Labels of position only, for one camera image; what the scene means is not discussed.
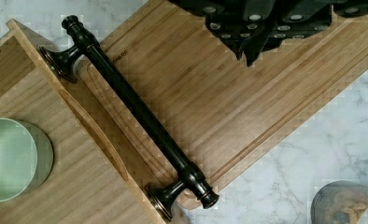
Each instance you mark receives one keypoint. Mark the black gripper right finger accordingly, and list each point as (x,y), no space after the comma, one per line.
(276,20)

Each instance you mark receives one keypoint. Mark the wooden drawer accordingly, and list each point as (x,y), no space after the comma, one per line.
(83,186)

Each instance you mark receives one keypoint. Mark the glass jar with cereal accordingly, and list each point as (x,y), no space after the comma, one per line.
(339,202)

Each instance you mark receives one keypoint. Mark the bamboo cutting board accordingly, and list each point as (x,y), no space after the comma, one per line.
(223,113)

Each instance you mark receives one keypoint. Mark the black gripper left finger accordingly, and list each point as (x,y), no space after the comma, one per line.
(243,26)

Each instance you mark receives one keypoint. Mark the green bowl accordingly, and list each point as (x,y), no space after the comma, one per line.
(26,158)

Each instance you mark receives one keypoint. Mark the dark bronze drawer handle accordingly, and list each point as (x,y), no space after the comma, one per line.
(190,175)

